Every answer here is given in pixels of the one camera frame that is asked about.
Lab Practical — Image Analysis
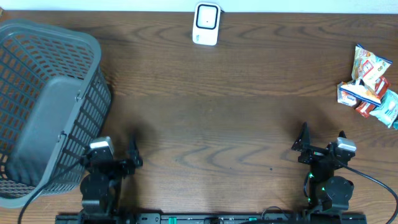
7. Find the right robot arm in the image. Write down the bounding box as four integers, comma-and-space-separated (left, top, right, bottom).
292, 122, 356, 215

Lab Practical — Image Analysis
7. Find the red candy bar wrapper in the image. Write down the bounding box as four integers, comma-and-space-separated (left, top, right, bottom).
355, 76, 391, 118

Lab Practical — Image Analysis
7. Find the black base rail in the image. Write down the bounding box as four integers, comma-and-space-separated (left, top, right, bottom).
55, 213, 367, 224

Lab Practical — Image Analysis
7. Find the yellow snack bag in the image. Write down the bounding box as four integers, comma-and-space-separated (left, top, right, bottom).
347, 44, 392, 106

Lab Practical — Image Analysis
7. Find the white barcode scanner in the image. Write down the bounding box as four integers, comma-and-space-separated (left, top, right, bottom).
192, 2, 221, 46

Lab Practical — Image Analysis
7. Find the green white packet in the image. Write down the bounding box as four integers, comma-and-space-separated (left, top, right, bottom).
369, 90, 397, 128

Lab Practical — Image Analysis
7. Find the teal mouthwash bottle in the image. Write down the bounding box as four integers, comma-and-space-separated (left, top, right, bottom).
392, 120, 398, 130

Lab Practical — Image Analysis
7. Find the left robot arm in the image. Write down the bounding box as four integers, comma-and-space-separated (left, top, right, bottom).
79, 136, 143, 223

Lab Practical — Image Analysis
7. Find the orange small box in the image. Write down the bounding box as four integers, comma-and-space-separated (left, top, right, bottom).
337, 82, 360, 106

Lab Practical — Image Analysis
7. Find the grey plastic basket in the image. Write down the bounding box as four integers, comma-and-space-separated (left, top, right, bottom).
1, 19, 111, 208

